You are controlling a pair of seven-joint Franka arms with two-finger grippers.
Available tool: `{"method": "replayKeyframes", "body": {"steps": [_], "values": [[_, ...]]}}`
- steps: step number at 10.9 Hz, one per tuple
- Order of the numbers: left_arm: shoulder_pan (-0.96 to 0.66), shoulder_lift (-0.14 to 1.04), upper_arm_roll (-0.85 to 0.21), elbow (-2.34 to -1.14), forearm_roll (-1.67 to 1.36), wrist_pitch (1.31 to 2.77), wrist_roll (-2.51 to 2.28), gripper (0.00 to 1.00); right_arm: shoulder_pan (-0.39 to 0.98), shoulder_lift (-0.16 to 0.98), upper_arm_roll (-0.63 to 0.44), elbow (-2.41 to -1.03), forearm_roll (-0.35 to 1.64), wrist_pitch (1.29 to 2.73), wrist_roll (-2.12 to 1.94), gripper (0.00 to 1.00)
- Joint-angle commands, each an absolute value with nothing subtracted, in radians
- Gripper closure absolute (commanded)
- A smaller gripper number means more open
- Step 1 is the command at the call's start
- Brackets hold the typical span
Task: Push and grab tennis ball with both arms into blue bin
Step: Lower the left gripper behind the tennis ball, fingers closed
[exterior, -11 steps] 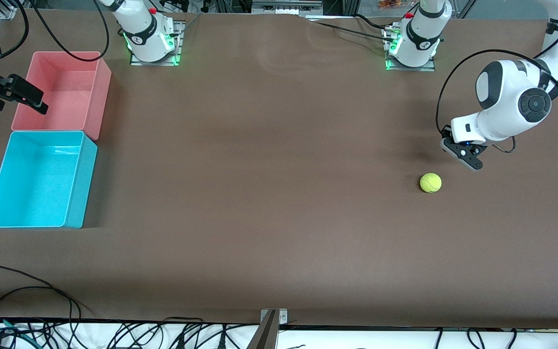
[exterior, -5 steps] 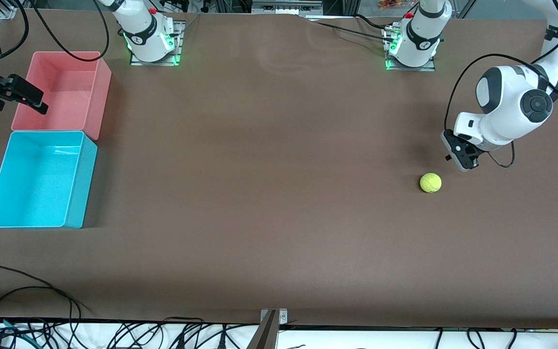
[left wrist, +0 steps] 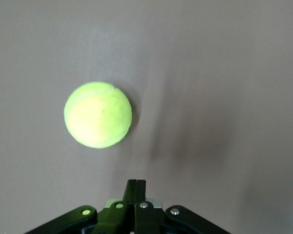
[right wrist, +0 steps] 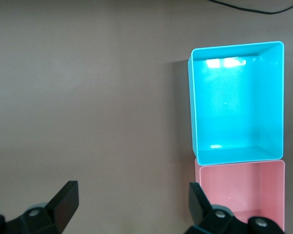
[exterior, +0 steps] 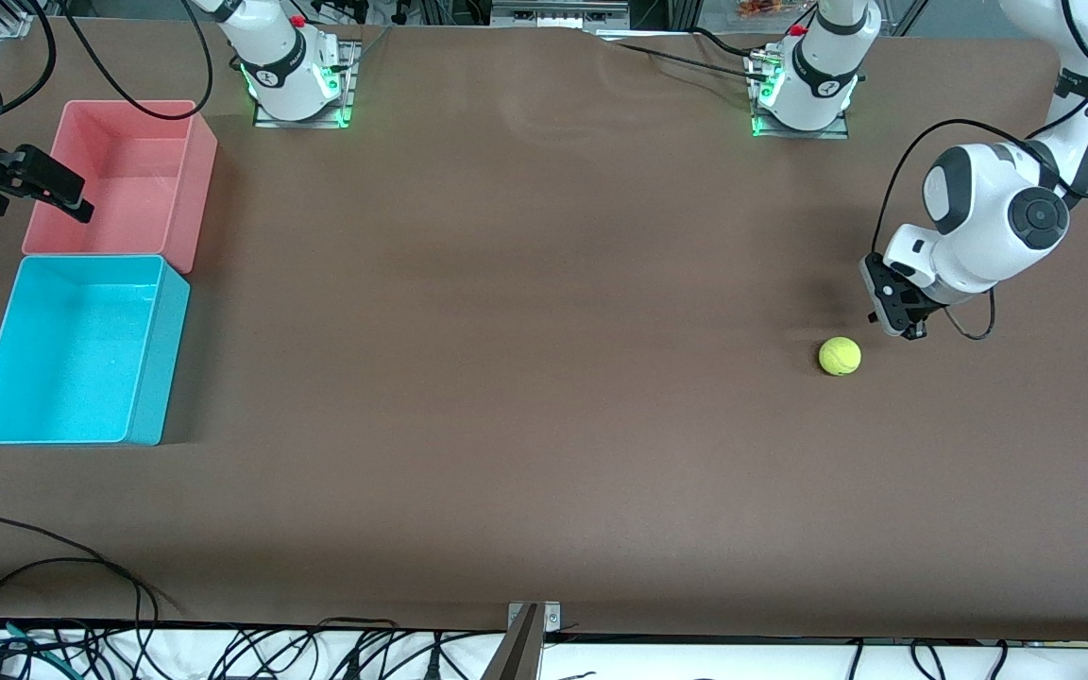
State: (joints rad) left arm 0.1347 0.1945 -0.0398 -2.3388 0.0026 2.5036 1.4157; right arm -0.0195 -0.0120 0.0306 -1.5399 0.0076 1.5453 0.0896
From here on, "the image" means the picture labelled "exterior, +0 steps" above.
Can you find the yellow tennis ball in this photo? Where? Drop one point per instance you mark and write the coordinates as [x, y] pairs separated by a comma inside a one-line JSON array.
[[840, 356]]

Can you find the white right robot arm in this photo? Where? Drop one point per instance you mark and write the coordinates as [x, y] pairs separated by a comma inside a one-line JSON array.
[[270, 52]]

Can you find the pink plastic bin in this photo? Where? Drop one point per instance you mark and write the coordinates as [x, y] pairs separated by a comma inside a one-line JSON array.
[[138, 170]]

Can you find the blue plastic bin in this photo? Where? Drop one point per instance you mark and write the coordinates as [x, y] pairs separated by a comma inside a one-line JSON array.
[[72, 349]]

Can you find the orange patterned packet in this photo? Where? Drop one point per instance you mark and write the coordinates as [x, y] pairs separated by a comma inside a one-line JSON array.
[[763, 8]]

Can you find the aluminium extrusion rail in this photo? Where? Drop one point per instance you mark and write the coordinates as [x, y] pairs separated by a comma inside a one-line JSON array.
[[15, 17]]

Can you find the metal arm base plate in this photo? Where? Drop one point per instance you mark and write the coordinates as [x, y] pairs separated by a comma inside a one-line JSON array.
[[804, 134], [348, 90]]

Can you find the dark metal frame post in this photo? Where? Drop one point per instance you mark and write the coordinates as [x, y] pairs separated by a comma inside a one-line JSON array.
[[684, 11]]

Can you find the grey metal frame bar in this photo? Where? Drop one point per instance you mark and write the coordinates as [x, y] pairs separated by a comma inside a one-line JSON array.
[[558, 13]]

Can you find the metal corner bracket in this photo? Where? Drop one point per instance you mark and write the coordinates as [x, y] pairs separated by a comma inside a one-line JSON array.
[[552, 619]]

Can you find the grey camera mount beam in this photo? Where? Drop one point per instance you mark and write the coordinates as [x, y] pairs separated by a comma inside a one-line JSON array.
[[518, 652]]

